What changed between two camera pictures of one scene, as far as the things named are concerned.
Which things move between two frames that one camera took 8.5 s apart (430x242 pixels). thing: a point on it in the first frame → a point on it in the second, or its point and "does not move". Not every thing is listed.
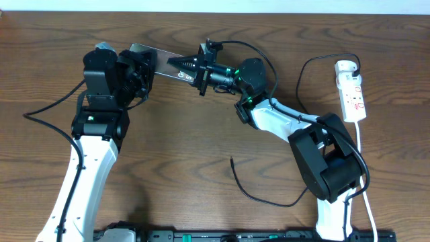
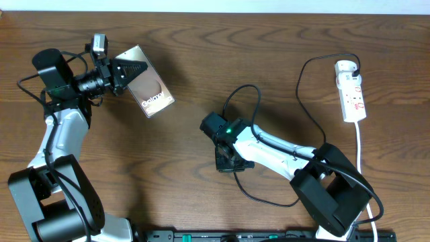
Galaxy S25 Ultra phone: [165, 68] → [148, 89]
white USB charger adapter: [344, 70] does not move
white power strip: [353, 103] does not move
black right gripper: [196, 63] → [221, 167]
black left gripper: [148, 67] → [113, 76]
